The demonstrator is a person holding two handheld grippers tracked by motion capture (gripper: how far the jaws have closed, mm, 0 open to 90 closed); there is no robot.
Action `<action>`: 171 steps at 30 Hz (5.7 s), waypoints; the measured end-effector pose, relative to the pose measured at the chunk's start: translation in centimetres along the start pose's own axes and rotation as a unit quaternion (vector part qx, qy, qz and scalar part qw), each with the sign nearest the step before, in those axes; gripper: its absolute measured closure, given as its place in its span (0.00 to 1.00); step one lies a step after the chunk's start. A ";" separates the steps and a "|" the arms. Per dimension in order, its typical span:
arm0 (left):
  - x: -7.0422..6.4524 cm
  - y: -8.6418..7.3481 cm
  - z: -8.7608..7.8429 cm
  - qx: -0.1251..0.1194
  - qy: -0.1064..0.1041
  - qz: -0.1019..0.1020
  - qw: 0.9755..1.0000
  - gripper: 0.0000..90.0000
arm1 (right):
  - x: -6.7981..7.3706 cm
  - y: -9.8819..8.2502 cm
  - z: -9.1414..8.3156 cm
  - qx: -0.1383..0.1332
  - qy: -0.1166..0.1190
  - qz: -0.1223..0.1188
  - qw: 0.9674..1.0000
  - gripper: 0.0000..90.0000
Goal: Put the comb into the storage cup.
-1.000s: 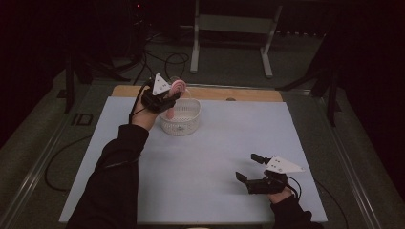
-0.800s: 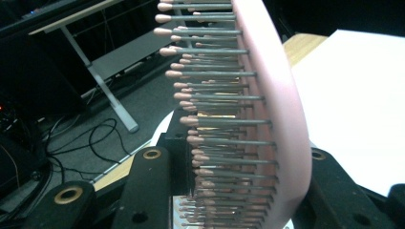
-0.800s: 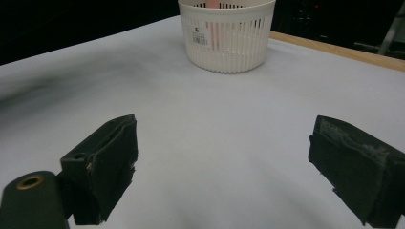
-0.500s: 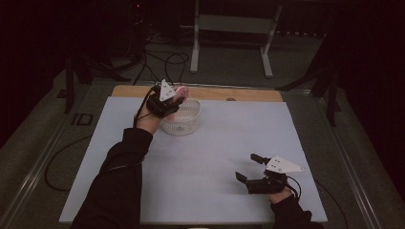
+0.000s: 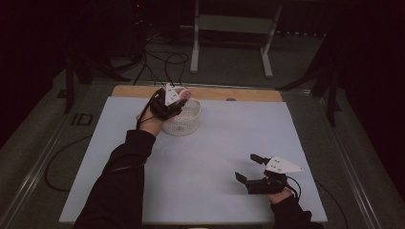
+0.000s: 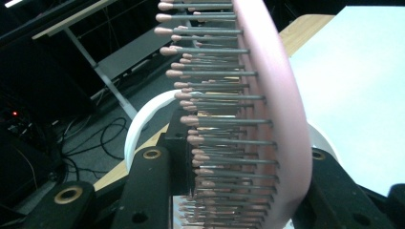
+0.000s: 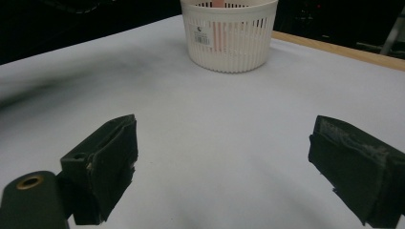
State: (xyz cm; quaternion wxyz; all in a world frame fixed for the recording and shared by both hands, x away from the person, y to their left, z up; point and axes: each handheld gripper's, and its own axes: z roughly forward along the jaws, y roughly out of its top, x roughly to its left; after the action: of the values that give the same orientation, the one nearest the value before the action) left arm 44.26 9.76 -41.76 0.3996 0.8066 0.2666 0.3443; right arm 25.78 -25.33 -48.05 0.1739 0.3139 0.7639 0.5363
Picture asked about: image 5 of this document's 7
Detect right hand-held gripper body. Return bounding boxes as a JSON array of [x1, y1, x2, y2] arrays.
[[245, 155, 306, 196]]

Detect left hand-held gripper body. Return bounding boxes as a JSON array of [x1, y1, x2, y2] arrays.
[[149, 82, 189, 122]]

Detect pink hairbrush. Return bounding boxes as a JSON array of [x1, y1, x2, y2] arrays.
[[167, 88, 193, 124]]

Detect white perforated plastic basket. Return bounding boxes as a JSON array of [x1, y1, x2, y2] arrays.
[[160, 85, 203, 137]]

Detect person's right hand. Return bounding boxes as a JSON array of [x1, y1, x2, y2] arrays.
[[266, 186, 294, 205]]

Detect person's left hand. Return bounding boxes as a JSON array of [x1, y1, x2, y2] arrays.
[[136, 103, 165, 138]]

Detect pale table cover sheet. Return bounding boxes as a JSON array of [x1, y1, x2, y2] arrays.
[[58, 95, 329, 224]]

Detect black tripod stand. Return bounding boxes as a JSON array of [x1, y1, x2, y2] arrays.
[[275, 30, 343, 128], [61, 47, 132, 115]]

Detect white metal stand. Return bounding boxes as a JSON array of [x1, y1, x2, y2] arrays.
[[189, 0, 284, 79]]

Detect black looped floor cable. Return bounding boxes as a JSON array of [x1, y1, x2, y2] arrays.
[[163, 52, 191, 88]]

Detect left hand-held gripper cable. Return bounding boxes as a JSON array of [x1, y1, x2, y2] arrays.
[[136, 94, 160, 131]]

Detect hand-held gripper cable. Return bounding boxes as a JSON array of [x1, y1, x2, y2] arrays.
[[286, 175, 350, 229], [136, 94, 160, 131]]

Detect right hand-held gripper cable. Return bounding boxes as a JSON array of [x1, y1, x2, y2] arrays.
[[286, 175, 350, 229]]

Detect metal floor rail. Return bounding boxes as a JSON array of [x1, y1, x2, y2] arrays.
[[0, 92, 96, 229], [313, 94, 385, 229]]

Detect black floor bracket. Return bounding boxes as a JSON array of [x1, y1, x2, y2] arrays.
[[71, 113, 95, 127]]

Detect long black floor cable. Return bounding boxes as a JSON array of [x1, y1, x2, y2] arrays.
[[44, 135, 94, 193]]

